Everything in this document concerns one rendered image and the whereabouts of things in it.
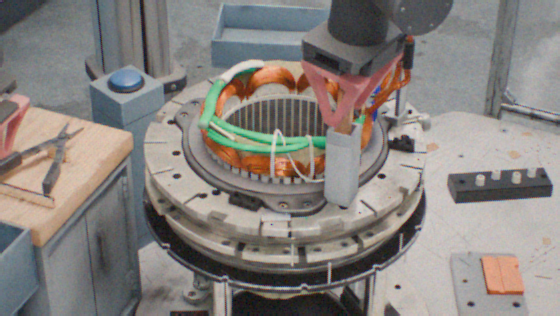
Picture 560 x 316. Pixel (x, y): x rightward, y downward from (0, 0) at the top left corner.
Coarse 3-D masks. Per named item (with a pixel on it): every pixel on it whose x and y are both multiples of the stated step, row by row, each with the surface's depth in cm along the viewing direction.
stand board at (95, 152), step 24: (24, 120) 136; (48, 120) 136; (72, 120) 137; (24, 144) 132; (72, 144) 132; (96, 144) 132; (120, 144) 133; (24, 168) 129; (48, 168) 129; (72, 168) 129; (96, 168) 129; (72, 192) 125; (0, 216) 122; (24, 216) 122; (48, 216) 122
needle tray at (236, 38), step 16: (224, 16) 162; (240, 16) 162; (256, 16) 161; (272, 16) 161; (288, 16) 161; (304, 16) 161; (320, 16) 161; (224, 32) 162; (240, 32) 162; (256, 32) 162; (272, 32) 162; (288, 32) 162; (304, 32) 162; (224, 48) 153; (240, 48) 153; (256, 48) 152; (272, 48) 152; (288, 48) 152; (224, 64) 154
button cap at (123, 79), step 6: (120, 72) 149; (126, 72) 149; (132, 72) 149; (114, 78) 148; (120, 78) 148; (126, 78) 148; (132, 78) 148; (138, 78) 148; (114, 84) 148; (120, 84) 147; (126, 84) 147; (132, 84) 147; (138, 84) 148
